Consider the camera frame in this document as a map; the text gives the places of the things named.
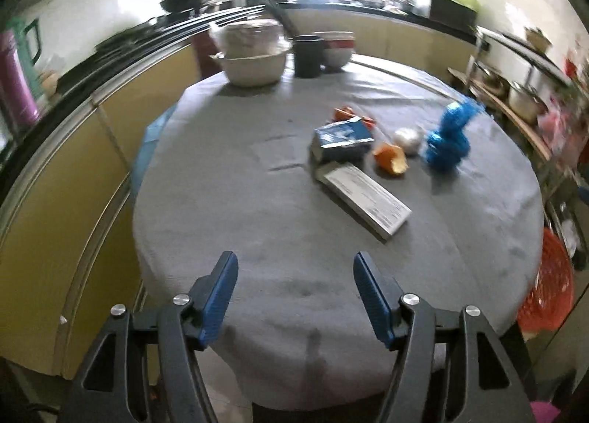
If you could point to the pink plastic bag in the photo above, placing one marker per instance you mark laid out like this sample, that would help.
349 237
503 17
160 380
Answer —
557 126

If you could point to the orange snack wrapper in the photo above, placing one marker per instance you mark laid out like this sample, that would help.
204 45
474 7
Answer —
345 111

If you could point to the large steel pot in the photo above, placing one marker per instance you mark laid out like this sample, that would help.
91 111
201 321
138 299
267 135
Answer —
527 101

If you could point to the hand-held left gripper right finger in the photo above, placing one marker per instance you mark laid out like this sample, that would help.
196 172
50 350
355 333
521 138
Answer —
375 299

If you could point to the yellow side cabinet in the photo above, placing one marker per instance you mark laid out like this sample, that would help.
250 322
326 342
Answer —
55 202

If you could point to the white bowl with red band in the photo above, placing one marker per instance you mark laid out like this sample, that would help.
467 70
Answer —
338 53

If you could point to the red plastic basket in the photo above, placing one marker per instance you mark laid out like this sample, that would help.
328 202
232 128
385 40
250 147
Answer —
550 285

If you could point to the blue carton box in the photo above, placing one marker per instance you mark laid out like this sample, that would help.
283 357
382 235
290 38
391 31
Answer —
340 142

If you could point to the orange peel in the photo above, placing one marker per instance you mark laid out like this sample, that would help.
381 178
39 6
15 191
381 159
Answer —
391 158

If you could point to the dark grey cup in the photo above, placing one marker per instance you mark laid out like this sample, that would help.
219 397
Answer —
307 57

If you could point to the clear plastic bag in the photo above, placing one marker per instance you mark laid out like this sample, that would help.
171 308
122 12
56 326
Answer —
251 37

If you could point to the white flat cardboard box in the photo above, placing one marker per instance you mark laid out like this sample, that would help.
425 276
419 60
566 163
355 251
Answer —
368 197

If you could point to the metal storage rack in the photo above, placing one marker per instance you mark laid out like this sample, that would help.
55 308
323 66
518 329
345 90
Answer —
524 124

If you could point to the small steel pot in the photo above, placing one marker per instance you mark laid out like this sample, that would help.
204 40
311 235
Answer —
490 80

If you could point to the green plastic jug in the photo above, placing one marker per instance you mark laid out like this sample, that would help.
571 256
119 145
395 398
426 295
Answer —
28 34

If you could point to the yellow window-side cabinet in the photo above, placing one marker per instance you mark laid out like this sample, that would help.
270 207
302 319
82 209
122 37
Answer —
391 39

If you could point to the pink thermos flask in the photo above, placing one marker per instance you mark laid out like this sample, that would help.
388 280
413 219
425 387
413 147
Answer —
16 82

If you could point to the grey tablecloth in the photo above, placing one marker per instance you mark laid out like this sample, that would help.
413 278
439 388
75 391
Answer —
230 220

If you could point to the black box appliance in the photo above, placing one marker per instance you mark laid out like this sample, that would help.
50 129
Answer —
453 11

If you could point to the white plastic basin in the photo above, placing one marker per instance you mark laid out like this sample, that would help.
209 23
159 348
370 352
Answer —
251 70

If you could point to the blue crumpled plastic bag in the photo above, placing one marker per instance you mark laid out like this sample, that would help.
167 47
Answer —
448 138

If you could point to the black kitchen countertop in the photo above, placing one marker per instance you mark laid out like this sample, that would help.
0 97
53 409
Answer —
152 30

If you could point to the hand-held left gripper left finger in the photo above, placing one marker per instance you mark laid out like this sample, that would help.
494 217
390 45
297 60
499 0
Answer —
218 299

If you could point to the blue table underlay cloth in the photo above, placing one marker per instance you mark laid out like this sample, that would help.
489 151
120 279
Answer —
146 147

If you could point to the woven basket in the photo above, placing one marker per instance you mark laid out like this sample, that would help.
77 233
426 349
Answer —
538 40

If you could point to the white round ball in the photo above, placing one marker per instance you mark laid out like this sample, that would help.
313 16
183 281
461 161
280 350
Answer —
408 140

